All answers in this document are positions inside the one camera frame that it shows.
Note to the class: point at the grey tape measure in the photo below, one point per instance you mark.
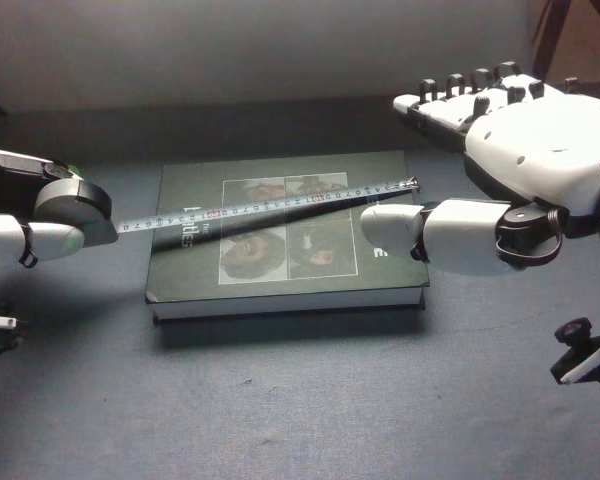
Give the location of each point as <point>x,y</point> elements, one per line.
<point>80,200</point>

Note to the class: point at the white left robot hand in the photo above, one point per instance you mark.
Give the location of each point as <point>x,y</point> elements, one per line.
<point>0,235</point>

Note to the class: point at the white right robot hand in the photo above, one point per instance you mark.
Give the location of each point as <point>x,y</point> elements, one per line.
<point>530,145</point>

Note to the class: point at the grey table cloth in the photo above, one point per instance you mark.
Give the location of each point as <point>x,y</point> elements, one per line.
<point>280,400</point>

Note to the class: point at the green cylinder block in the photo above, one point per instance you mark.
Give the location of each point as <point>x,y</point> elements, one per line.
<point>77,171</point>

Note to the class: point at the black Beatles book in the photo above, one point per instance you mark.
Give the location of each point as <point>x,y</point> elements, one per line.
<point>180,280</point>

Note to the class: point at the dark wooden frame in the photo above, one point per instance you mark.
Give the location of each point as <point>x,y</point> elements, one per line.
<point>550,35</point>

